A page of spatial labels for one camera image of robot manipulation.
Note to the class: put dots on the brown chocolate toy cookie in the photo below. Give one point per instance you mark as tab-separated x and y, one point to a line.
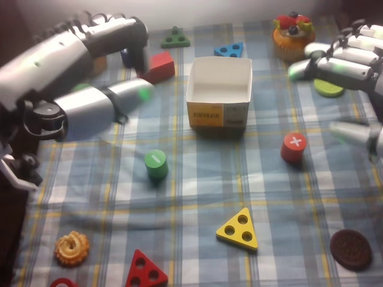
350	249

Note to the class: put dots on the toy fruit cupcake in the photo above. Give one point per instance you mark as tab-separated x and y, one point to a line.
293	43

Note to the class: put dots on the green cylinder with minus sign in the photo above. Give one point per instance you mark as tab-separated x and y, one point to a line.
156	164

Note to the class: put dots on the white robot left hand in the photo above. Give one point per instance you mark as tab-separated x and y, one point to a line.
54	68

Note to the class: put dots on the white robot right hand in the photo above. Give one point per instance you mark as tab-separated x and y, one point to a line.
344	64

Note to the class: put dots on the green triangle block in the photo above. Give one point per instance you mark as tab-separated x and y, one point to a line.
175	40

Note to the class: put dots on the white paper box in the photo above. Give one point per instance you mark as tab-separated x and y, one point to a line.
220	77

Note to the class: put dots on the red rectangular block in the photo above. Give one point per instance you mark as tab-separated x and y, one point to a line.
161	67

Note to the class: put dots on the yellow triangle block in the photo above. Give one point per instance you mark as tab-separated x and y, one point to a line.
239	231

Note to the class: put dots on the red cylinder with cross sign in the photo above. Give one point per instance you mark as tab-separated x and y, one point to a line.
294	148

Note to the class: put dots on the red triangle block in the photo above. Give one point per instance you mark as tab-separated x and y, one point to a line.
145	272

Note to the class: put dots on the orange toy piece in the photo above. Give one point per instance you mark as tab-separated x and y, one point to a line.
98	65

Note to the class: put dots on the green round toy biscuit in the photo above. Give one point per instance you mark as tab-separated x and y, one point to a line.
327	89

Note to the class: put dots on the blue triangle block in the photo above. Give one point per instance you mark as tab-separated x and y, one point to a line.
229	51

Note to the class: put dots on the blue plaid table cloth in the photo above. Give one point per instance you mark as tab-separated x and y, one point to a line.
191	188

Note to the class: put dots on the golden swirl toy cookie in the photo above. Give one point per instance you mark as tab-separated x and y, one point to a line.
71	248

